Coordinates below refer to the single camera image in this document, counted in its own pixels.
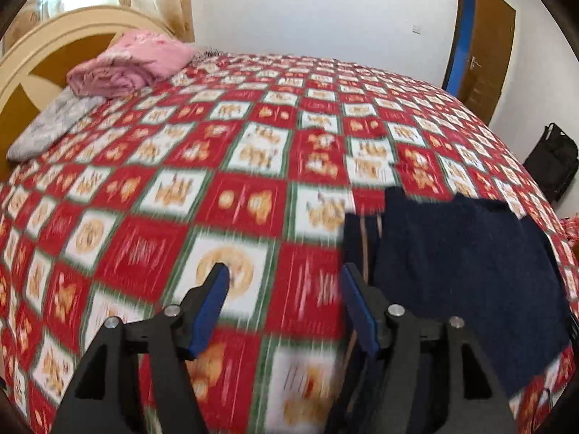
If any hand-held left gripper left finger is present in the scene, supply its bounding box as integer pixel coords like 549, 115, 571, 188
52, 262, 231, 434

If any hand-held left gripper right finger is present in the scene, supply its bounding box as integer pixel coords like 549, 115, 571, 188
326, 262, 519, 434

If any navy patterned knit sweater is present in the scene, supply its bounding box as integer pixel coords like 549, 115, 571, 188
326, 186, 573, 434

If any red checked printed bedspread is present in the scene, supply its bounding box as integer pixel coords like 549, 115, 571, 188
0, 52, 579, 434

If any red cloth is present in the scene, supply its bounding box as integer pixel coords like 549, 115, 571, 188
561, 216, 579, 258

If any black backpack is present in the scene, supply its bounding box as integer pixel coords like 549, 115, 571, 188
523, 123, 579, 204

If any grey pillow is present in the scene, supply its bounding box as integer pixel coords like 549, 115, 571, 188
7, 88, 106, 162

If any folded pink blanket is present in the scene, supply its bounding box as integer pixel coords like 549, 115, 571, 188
68, 31, 197, 99

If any brown wooden door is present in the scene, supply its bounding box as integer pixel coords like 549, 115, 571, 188
464, 0, 516, 125

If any cream and brown headboard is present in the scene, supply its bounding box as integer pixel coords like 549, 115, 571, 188
0, 5, 177, 182

